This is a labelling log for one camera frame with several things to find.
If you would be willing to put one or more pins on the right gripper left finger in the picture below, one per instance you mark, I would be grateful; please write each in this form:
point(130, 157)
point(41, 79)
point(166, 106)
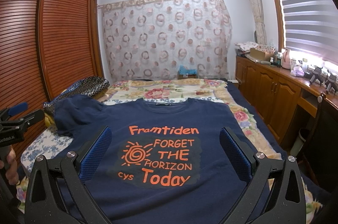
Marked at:
point(45, 201)

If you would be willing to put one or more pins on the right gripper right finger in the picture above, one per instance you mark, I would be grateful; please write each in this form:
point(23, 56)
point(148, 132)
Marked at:
point(274, 191)

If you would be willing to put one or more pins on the navy printed t-shirt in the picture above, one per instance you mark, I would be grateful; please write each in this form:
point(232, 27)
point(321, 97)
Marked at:
point(165, 163)

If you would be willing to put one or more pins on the person left hand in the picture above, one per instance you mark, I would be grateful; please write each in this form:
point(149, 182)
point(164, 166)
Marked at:
point(11, 172)

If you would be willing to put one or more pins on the dark patterned folded cloth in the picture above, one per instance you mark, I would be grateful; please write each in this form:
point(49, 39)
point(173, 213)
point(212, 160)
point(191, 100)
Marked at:
point(92, 86)

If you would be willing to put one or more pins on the wooden sideboard cabinet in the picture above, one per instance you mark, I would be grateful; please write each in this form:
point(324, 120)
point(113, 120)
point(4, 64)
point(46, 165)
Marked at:
point(285, 103)

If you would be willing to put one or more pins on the red louvered wardrobe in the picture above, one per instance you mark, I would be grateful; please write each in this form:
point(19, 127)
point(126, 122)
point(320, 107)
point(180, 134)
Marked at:
point(46, 45)

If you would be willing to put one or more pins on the pink kettle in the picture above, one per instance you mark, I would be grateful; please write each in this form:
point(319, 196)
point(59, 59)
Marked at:
point(285, 60)

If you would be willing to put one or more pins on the cardboard box on cabinet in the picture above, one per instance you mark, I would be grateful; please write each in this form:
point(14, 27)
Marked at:
point(258, 55)

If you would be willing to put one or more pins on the floral bed blanket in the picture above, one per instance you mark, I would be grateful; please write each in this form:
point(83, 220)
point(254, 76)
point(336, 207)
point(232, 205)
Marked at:
point(250, 123)

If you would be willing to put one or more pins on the blue item at bedhead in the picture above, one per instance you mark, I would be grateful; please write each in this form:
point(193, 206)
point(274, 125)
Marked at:
point(185, 73)

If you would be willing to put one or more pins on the pink circle pattern curtain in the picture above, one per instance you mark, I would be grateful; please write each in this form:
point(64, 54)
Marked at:
point(153, 39)

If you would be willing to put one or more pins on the striped window blind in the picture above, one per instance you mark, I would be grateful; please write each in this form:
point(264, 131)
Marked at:
point(311, 26)

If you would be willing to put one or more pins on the tied beige curtain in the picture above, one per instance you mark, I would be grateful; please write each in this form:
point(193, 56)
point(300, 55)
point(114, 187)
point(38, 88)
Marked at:
point(259, 21)

